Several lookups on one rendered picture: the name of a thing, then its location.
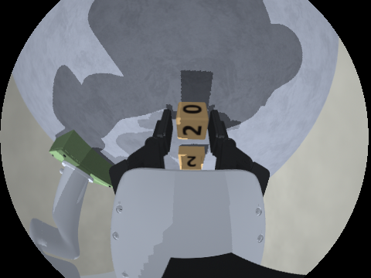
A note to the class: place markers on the tan wooden tray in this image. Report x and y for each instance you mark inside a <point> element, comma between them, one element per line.
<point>191,151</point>

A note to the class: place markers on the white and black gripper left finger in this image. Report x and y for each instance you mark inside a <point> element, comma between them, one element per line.
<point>147,156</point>

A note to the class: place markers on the tan wooden number cube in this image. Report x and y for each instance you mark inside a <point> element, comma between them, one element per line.
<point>192,120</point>
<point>191,163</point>

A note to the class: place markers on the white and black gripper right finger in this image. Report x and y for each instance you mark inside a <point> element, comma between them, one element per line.
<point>228,156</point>

